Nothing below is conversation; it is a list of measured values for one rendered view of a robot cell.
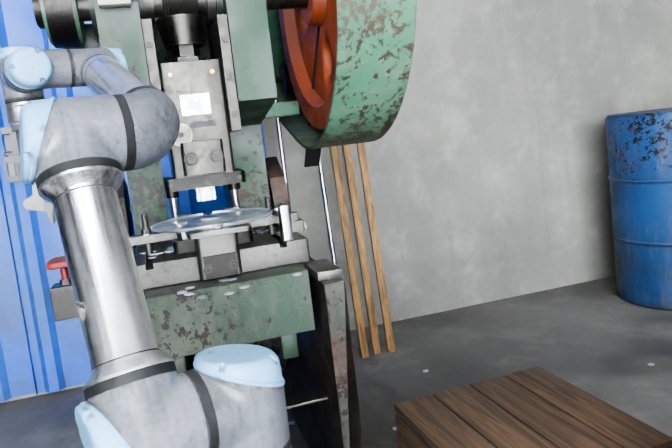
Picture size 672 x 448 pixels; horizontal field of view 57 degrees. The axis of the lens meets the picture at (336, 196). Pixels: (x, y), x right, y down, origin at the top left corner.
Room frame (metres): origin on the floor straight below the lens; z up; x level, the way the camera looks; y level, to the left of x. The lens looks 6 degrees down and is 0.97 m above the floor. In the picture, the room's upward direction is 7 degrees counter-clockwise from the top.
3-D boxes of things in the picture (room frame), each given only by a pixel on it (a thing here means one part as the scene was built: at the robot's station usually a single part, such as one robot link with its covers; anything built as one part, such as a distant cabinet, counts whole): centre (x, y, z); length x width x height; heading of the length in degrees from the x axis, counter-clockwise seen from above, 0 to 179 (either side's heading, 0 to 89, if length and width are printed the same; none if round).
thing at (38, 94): (1.30, 0.61, 1.15); 0.09 x 0.08 x 0.11; 32
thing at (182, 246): (1.62, 0.34, 0.72); 0.20 x 0.16 x 0.03; 105
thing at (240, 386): (0.83, 0.17, 0.62); 0.13 x 0.12 x 0.14; 122
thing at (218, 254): (1.45, 0.29, 0.72); 0.25 x 0.14 x 0.14; 15
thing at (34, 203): (1.29, 0.61, 0.88); 0.06 x 0.03 x 0.09; 105
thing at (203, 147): (1.58, 0.33, 1.04); 0.17 x 0.15 x 0.30; 15
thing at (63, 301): (1.32, 0.58, 0.62); 0.10 x 0.06 x 0.20; 105
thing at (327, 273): (1.83, 0.12, 0.45); 0.92 x 0.12 x 0.90; 15
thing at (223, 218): (1.50, 0.30, 0.78); 0.29 x 0.29 x 0.01
